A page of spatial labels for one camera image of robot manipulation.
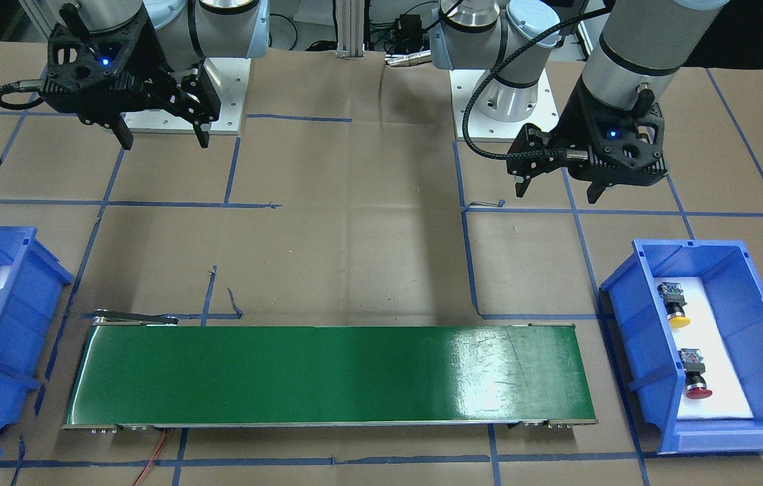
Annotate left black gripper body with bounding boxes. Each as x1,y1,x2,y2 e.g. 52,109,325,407
507,80,669,186

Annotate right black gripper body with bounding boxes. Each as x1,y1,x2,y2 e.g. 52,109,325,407
38,3,220,126

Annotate yellow push button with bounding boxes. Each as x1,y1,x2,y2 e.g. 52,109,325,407
657,281,691,329

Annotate red push button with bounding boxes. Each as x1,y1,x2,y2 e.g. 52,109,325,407
678,348,714,400

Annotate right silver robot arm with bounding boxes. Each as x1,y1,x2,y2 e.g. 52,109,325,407
36,1,269,150

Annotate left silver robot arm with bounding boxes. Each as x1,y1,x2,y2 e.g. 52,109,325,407
429,1,725,204

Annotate blue plastic bin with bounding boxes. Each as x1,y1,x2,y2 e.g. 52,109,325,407
0,225,72,455
602,239,763,454

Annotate green conveyor belt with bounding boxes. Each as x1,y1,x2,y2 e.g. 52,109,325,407
64,324,597,429

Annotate black braided cable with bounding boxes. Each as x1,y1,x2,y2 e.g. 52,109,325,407
463,8,615,163

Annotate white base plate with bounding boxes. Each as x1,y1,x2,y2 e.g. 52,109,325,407
124,57,251,136
450,69,558,142

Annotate red black conveyor wire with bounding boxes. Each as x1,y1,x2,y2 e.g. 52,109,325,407
133,428,170,486

